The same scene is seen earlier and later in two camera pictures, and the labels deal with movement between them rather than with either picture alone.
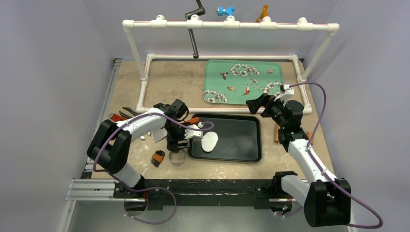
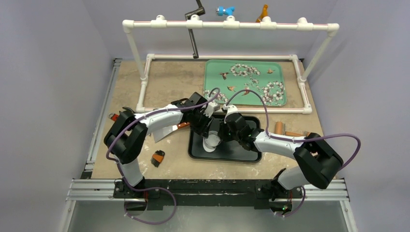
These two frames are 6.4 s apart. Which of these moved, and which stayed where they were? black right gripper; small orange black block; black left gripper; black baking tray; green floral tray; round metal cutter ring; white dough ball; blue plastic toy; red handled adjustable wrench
Moved: black left gripper; round metal cutter ring; black right gripper
Stayed: blue plastic toy; black baking tray; white dough ball; red handled adjustable wrench; small orange black block; green floral tray
